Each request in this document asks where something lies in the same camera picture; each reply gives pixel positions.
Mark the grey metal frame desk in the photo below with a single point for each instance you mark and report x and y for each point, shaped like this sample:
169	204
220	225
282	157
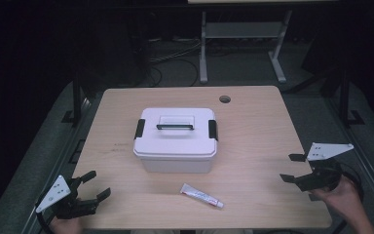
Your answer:
240	30

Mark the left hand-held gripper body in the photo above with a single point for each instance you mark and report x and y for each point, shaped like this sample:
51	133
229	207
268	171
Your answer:
74	206

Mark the black metal stand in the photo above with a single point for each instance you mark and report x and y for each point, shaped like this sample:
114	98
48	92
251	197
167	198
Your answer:
344	97
76	97

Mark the aluminium frame rail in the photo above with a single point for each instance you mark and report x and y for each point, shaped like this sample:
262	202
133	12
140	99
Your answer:
370	175
56	172

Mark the white plastic storage box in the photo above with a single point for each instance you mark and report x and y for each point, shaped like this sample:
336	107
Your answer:
175	165

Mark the person's left hand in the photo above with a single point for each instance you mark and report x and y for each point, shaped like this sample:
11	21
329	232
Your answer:
66	226

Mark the person's right hand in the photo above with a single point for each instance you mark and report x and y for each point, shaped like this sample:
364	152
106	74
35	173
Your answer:
344	200

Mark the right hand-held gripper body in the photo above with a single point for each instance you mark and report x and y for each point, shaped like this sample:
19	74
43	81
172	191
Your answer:
324	177

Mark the white ointment tube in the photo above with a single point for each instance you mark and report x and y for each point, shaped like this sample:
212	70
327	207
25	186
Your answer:
198	194

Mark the white box lid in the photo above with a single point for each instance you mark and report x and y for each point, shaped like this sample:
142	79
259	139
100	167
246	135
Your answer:
175	146

